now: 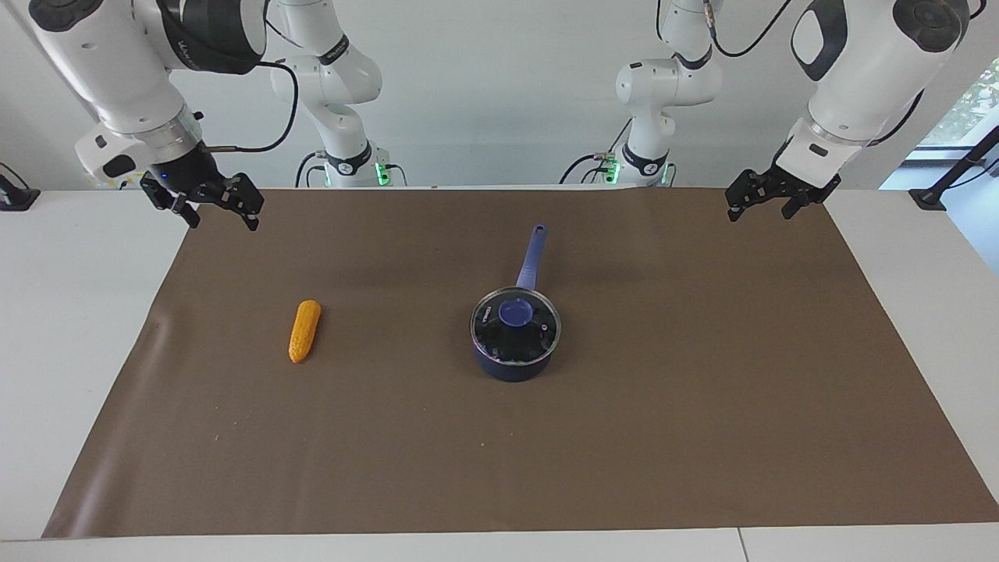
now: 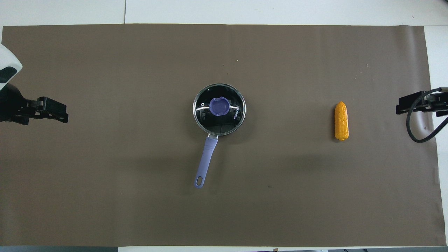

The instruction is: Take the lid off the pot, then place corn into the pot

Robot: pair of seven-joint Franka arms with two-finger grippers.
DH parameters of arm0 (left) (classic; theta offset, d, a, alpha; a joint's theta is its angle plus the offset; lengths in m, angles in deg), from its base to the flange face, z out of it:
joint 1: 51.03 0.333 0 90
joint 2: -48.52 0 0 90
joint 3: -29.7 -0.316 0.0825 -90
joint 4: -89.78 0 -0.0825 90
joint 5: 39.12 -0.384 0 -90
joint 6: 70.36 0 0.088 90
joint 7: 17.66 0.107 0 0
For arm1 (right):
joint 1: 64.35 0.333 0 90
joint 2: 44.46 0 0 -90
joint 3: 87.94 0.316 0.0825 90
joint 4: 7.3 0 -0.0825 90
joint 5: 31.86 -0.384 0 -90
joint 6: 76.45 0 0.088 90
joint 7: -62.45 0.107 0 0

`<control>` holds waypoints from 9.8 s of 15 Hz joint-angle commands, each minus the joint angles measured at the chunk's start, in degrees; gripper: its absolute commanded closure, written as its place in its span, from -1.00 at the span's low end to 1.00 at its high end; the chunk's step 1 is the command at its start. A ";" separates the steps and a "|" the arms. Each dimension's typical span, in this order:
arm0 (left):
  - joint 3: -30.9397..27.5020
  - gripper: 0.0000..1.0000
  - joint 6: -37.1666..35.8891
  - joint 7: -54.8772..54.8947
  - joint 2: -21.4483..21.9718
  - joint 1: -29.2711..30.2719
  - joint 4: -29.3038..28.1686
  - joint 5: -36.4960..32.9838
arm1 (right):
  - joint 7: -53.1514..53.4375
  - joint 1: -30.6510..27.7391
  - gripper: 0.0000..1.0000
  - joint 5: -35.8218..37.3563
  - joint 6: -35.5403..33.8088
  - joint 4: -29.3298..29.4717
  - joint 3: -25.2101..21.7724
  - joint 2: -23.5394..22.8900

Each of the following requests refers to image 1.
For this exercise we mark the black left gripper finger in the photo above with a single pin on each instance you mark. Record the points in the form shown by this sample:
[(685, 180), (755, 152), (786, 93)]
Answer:
[(734, 212), (792, 208)]

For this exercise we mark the brown table mat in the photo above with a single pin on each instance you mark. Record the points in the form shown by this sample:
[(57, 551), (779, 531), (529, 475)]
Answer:
[(624, 453)]

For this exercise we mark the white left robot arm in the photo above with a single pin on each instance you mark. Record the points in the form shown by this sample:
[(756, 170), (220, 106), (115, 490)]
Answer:
[(858, 86)]

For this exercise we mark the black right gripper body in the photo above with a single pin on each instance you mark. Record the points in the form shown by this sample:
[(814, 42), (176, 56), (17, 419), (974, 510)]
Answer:
[(187, 176)]

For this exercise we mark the black clamp stand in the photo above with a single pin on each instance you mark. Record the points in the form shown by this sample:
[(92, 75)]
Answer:
[(956, 168)]

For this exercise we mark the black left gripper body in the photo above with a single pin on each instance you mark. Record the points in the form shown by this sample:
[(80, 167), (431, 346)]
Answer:
[(769, 186)]

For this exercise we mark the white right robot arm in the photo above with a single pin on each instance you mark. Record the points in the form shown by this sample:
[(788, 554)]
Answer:
[(117, 74)]

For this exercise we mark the yellow corn cob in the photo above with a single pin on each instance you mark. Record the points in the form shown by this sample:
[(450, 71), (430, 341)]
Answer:
[(304, 332)]

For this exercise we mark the window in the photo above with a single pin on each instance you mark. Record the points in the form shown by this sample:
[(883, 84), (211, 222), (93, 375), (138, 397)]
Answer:
[(968, 109)]

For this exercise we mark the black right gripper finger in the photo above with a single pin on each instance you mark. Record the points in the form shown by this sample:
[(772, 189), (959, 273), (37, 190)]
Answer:
[(250, 218), (188, 214)]

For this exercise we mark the small black bracket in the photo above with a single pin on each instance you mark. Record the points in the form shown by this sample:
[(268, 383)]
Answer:
[(15, 195)]

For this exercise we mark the glass lid with blue knob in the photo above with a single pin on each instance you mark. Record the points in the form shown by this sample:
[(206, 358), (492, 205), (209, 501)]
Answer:
[(515, 324)]

